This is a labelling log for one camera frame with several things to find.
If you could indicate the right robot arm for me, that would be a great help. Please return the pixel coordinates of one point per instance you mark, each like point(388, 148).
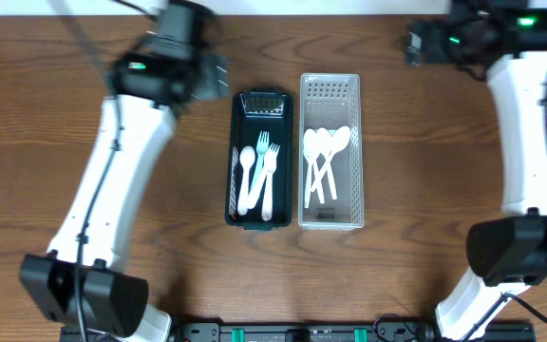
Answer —
point(506, 256)

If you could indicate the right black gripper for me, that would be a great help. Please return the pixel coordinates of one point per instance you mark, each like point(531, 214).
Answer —
point(433, 48)

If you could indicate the white plastic fork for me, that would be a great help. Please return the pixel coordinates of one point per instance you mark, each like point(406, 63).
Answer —
point(267, 205)
point(269, 166)

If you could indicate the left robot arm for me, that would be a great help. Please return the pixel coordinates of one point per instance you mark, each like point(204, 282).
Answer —
point(81, 281)

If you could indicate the clear plastic basket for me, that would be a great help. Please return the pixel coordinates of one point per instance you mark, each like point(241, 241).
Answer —
point(332, 100)

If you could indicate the white plastic spoon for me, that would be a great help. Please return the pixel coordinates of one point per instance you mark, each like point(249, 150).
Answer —
point(341, 138)
point(247, 159)
point(326, 144)
point(310, 153)
point(315, 179)

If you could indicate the dark green plastic basket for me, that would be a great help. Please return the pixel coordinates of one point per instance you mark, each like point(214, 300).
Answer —
point(252, 112)

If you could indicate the pale green plastic fork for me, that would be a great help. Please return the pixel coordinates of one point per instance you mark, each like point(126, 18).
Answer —
point(261, 148)

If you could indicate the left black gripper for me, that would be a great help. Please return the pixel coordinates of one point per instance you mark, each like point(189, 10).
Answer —
point(214, 76)

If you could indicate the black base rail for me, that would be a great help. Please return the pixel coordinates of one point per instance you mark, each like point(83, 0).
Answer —
point(383, 329)

